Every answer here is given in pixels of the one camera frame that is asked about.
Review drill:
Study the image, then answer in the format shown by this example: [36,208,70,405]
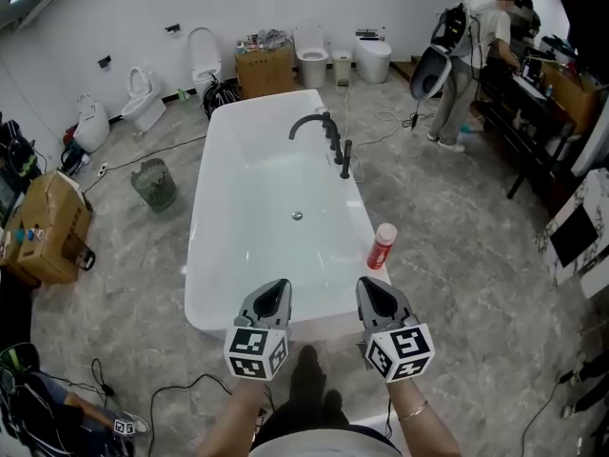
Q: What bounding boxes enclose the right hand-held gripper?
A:
[355,275,437,384]

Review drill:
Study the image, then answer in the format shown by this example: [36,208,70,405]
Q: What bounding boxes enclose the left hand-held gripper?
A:
[223,278,293,381]

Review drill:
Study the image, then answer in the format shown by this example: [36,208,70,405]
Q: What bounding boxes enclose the white bathtub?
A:
[184,89,393,343]

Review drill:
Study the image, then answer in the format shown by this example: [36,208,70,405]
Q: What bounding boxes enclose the person's right forearm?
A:
[383,378,463,457]

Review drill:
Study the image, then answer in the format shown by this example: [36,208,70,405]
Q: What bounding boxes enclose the person's left forearm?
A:
[195,377,268,457]

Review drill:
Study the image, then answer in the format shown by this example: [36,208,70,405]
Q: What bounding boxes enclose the red bottle with white cap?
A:
[366,222,399,271]

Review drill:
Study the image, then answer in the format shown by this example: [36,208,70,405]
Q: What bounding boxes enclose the person's black trousers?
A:
[265,344,354,447]

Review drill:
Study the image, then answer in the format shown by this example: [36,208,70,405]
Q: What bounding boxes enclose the person's white shirt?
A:
[247,423,406,457]

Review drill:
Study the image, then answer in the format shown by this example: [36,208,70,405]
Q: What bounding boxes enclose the green mesh wastebasket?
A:
[130,157,179,214]

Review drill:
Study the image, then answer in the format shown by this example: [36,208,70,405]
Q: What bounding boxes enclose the black curved faucet spout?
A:
[287,110,333,141]

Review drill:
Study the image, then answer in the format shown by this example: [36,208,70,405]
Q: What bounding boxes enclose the cardboard box with clutter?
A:
[234,29,297,101]

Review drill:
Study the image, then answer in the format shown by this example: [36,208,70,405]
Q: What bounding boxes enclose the white pedal bin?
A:
[330,49,355,88]

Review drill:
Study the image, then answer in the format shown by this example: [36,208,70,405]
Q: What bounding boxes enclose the white toilet seat lid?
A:
[409,45,454,101]

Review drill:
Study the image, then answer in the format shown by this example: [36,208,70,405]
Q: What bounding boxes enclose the white smart toilet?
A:
[353,27,393,85]

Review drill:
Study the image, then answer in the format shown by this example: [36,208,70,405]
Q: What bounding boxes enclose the white toilet with open seat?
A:
[292,25,331,90]

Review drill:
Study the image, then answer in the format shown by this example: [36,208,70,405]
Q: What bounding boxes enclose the black work table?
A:
[469,49,578,201]

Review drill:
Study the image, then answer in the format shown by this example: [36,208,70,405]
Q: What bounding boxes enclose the small white toilet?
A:
[120,66,167,133]

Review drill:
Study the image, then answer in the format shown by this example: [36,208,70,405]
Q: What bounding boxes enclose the large cardboard box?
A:
[15,169,95,286]

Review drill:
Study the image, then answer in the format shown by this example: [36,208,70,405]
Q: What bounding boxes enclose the white toilet with raised lid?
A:
[187,26,225,97]

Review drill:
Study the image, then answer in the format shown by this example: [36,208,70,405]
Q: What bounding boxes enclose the white rounded toilet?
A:
[72,93,112,155]

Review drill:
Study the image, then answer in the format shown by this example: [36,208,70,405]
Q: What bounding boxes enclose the yellow cardboard box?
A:
[540,61,601,136]

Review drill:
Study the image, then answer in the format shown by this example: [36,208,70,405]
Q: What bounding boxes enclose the black equipment pile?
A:
[0,118,49,181]

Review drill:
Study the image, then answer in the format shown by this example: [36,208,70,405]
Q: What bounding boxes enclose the thin gold bracelet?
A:
[397,399,429,423]

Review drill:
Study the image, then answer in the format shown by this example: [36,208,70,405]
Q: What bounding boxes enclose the looped black floor cable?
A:
[148,372,235,457]

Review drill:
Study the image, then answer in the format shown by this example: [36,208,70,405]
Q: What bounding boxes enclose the white floor cable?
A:
[343,82,432,148]

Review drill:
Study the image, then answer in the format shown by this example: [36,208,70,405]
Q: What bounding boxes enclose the long black floor cable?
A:
[81,134,209,195]

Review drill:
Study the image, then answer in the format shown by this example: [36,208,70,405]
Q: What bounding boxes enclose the bundle of black cables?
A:
[201,80,242,122]

